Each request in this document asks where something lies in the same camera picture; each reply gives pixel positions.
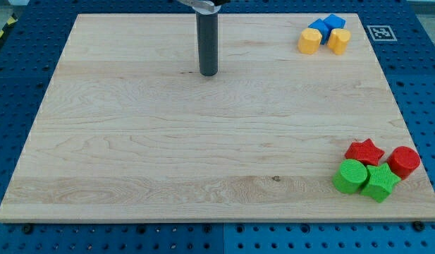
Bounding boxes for light wooden board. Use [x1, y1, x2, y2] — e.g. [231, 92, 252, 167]
[0, 13, 435, 224]

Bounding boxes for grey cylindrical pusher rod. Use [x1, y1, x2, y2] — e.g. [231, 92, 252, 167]
[196, 12, 219, 76]

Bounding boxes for metal clamp on rod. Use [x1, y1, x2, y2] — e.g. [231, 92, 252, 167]
[177, 0, 231, 15]

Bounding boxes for yellow hexagon block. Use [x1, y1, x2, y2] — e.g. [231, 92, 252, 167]
[298, 28, 322, 54]

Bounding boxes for green cylinder block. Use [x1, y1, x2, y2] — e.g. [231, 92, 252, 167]
[332, 159, 367, 194]

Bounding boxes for blue cube block front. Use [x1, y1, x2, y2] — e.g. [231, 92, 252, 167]
[308, 18, 330, 44]

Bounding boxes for blue cube block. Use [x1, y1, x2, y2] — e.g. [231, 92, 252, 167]
[308, 18, 330, 44]
[323, 14, 346, 31]

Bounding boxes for yellow heart block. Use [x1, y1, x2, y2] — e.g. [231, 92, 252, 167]
[327, 28, 351, 55]

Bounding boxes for red star block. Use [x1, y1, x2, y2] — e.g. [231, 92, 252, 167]
[344, 138, 385, 166]

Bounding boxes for blue cube block rear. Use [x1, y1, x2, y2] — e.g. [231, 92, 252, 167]
[323, 14, 346, 31]

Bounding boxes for green star block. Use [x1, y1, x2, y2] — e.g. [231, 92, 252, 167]
[360, 163, 402, 203]

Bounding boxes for white fiducial marker tag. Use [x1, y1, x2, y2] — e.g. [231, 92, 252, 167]
[367, 25, 397, 42]

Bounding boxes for red cylinder block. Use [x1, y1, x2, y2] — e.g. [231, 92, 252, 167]
[386, 146, 420, 180]

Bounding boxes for black bolt left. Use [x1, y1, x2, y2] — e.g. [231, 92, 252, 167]
[21, 224, 34, 235]

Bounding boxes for black bolt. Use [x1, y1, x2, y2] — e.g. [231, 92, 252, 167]
[21, 224, 34, 235]
[412, 221, 426, 232]

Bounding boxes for black bolt right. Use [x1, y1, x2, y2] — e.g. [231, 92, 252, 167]
[412, 221, 426, 232]

